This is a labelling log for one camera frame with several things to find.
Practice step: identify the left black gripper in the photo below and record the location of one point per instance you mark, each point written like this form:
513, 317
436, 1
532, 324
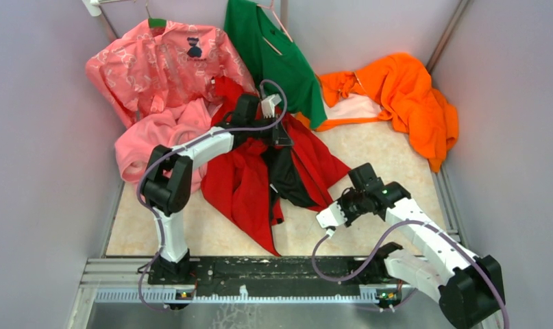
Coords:
278, 135

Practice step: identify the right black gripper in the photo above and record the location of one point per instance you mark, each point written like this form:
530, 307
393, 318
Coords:
350, 218

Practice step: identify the red jacket black lining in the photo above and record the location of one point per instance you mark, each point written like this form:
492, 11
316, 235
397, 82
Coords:
247, 184

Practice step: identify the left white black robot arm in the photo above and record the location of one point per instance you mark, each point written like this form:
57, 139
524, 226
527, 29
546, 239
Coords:
165, 187

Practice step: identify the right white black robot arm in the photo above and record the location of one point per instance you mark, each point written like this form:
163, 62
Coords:
467, 287

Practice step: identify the pink patterned bear jacket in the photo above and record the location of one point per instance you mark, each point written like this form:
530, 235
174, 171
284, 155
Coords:
151, 68

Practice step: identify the green shirt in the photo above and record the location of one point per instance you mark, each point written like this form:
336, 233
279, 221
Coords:
269, 54

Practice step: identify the orange garment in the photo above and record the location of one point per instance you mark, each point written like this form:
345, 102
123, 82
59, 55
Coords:
398, 89

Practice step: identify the pink clothes hanger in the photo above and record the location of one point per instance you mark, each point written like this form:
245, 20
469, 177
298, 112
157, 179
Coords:
278, 25

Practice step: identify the plain pink garment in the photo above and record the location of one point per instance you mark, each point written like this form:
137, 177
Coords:
173, 126

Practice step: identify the green clothes hanger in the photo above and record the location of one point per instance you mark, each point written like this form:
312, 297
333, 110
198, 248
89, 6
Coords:
152, 21

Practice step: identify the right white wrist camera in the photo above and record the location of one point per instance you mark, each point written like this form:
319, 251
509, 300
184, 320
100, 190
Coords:
331, 217

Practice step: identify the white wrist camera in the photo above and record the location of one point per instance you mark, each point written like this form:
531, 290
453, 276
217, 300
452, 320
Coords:
268, 105
331, 217

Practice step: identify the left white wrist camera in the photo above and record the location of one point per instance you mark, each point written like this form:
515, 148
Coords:
268, 105

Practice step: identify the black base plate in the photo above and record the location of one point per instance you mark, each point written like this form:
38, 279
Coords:
269, 277

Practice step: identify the white toothed cable strip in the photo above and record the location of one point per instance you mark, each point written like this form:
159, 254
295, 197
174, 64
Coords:
171, 296

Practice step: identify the metal corner post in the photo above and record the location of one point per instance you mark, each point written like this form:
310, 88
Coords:
447, 34

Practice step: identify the aluminium frame rail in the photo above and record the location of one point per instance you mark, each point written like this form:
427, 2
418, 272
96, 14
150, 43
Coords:
103, 272

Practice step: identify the white rail bracket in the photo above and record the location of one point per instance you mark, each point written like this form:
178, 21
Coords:
94, 6

